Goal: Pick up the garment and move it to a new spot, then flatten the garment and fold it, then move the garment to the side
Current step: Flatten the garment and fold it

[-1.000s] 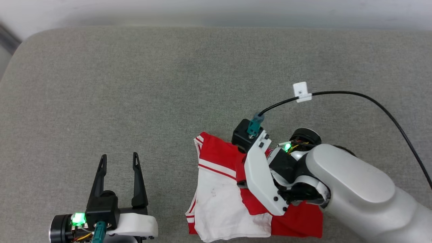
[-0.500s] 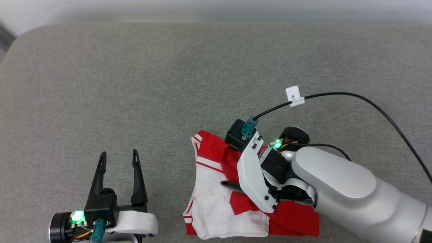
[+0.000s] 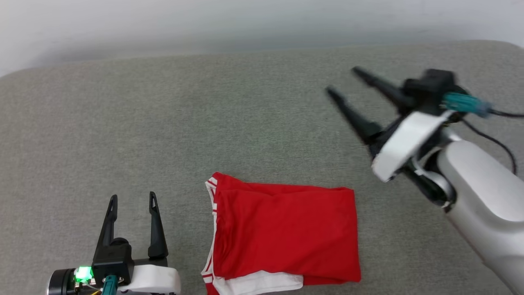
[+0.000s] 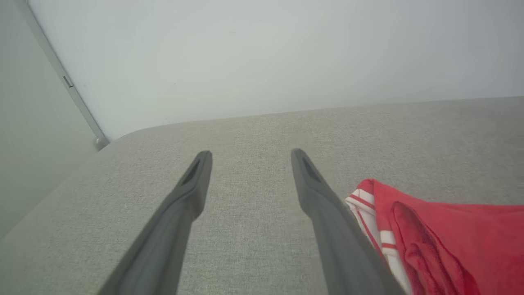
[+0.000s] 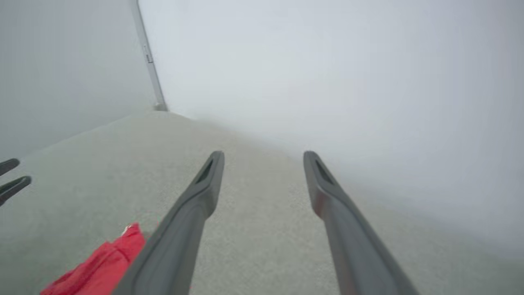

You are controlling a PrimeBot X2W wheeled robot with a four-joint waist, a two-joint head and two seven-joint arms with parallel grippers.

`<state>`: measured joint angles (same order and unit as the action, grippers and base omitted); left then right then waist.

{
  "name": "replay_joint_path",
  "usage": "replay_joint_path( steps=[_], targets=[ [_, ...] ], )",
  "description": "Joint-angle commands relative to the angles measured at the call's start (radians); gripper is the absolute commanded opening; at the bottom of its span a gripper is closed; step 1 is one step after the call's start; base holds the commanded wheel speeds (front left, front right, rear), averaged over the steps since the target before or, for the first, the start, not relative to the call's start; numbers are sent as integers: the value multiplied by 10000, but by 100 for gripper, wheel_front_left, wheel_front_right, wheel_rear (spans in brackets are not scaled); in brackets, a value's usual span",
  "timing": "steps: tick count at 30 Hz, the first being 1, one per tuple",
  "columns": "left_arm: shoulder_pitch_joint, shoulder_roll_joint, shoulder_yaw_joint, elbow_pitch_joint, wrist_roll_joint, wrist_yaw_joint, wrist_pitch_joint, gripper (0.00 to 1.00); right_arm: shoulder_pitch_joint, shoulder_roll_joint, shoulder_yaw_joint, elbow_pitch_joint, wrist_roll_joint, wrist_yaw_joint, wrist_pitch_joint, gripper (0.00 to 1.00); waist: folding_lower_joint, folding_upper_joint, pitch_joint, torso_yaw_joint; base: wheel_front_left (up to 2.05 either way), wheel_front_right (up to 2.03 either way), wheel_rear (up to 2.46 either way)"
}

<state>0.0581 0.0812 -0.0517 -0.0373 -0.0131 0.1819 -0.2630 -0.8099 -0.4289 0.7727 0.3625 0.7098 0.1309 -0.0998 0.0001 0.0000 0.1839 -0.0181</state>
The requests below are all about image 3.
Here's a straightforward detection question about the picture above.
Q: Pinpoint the grey fabric sofa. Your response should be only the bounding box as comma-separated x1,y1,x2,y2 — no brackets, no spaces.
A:
0,40,524,295

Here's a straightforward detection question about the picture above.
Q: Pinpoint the red and white garment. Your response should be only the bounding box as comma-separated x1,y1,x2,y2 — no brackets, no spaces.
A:
201,172,361,295

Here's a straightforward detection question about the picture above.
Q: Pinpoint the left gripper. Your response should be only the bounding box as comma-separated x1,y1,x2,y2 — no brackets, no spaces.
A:
94,191,182,295

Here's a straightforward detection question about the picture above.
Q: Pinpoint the thin black cable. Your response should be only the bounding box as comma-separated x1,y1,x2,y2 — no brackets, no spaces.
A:
489,109,524,118
462,119,518,175

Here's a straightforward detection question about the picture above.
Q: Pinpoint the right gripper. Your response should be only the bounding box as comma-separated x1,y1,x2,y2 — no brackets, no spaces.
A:
325,66,454,183

